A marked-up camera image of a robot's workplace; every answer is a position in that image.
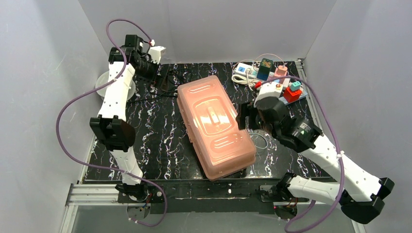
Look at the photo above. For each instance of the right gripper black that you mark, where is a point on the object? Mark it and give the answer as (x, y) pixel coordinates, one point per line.
(245, 116)

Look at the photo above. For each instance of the teal plug adapter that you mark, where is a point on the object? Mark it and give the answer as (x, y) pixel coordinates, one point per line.
(295, 86)

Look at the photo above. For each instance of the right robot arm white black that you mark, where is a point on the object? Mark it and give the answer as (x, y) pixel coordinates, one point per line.
(359, 194)

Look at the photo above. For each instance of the red cube socket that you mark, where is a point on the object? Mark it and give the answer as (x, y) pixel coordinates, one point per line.
(291, 96)

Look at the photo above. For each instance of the pink plug adapter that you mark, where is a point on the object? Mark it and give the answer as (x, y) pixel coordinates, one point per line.
(281, 71)

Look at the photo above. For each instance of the blue plug adapter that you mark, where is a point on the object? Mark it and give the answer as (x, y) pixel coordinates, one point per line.
(262, 75)

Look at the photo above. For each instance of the dark green cube charger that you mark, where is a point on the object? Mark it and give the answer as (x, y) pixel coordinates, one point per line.
(265, 66)

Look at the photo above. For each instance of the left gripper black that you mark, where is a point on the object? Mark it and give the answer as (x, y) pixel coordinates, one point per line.
(157, 75)

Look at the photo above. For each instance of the pink translucent plastic storage box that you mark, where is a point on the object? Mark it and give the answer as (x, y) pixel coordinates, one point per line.
(210, 119)

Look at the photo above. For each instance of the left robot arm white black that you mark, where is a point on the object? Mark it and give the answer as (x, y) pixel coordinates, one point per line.
(110, 126)

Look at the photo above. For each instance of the aluminium frame rail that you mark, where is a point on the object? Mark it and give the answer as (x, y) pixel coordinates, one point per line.
(92, 195)

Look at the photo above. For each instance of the light blue power strip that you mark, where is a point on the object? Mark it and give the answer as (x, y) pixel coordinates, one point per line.
(304, 94)

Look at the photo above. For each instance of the white long power strip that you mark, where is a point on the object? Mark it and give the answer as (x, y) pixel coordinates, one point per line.
(245, 74)

